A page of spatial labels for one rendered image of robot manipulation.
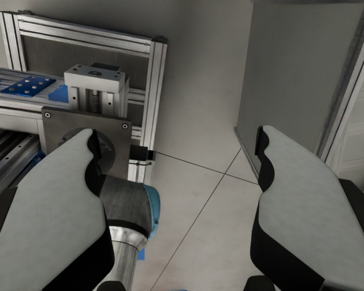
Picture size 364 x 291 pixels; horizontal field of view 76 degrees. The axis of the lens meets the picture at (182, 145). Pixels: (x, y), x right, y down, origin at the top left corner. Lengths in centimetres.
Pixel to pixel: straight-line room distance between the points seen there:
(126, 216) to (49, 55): 121
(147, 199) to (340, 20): 70
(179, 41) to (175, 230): 178
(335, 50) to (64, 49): 126
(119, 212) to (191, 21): 130
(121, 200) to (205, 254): 246
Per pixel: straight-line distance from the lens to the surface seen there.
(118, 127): 63
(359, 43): 76
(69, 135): 65
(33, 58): 160
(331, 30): 87
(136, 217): 50
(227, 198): 228
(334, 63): 83
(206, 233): 262
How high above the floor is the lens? 159
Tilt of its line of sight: 58 degrees down
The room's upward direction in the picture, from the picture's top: 176 degrees clockwise
